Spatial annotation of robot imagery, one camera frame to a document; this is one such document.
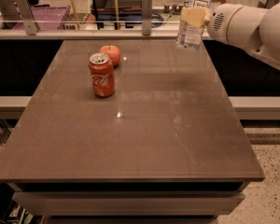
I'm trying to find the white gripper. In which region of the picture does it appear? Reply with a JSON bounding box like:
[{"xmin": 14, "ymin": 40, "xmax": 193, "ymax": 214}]
[{"xmin": 180, "ymin": 4, "xmax": 243, "ymax": 44}]

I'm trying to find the clear plastic water bottle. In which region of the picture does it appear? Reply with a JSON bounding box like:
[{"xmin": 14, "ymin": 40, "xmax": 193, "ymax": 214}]
[{"xmin": 176, "ymin": 0, "xmax": 211, "ymax": 50}]

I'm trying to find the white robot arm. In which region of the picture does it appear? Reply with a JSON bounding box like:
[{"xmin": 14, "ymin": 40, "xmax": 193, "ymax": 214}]
[{"xmin": 181, "ymin": 3, "xmax": 280, "ymax": 70}]

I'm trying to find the red apple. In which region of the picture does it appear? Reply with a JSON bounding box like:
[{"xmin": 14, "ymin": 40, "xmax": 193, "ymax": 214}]
[{"xmin": 99, "ymin": 45, "xmax": 121, "ymax": 67}]

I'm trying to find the red Coca-Cola can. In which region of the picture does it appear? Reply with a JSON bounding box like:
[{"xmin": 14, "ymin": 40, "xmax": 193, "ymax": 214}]
[{"xmin": 89, "ymin": 52, "xmax": 115, "ymax": 97}]

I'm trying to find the glass railing panel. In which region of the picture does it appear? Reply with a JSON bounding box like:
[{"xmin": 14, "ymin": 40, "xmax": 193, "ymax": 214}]
[{"xmin": 0, "ymin": 0, "xmax": 265, "ymax": 32}]

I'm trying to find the purple plastic crate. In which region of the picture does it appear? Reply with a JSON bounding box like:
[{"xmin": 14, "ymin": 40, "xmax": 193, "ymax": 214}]
[{"xmin": 12, "ymin": 5, "xmax": 71, "ymax": 31}]

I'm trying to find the grey table drawer front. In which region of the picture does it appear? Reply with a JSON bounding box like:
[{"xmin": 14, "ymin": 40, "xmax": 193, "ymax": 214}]
[{"xmin": 13, "ymin": 192, "xmax": 245, "ymax": 217}]

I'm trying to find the middle metal railing post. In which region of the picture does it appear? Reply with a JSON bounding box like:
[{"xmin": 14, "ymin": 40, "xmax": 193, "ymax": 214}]
[{"xmin": 142, "ymin": 0, "xmax": 152, "ymax": 35}]

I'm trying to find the left metal railing post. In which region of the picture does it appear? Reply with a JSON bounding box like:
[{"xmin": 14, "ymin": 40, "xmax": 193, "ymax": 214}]
[{"xmin": 15, "ymin": 0, "xmax": 38, "ymax": 35}]

